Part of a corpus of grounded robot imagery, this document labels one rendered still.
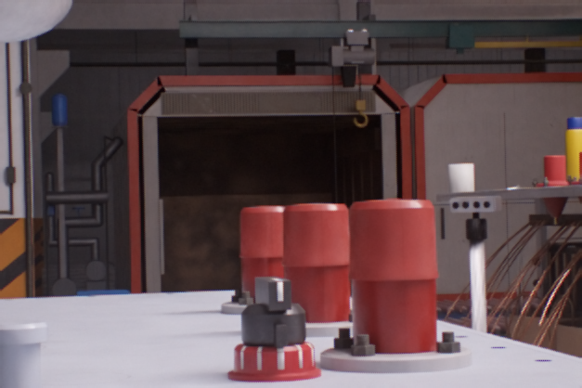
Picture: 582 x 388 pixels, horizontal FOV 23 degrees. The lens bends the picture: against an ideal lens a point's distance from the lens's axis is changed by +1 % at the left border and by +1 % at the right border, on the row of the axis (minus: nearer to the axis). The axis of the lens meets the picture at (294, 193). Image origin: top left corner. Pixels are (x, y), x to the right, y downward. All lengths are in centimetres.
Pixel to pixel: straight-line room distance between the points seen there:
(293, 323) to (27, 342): 21
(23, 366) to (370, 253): 30
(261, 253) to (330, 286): 33
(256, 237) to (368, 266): 65
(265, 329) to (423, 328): 14
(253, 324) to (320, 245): 38
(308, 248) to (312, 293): 5
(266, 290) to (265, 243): 70
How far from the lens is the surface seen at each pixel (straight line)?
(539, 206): 462
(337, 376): 108
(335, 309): 144
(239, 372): 107
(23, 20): 108
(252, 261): 177
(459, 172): 468
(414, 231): 112
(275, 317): 106
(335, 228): 144
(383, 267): 111
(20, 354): 98
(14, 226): 1167
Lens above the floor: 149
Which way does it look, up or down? 1 degrees up
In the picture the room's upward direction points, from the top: 1 degrees counter-clockwise
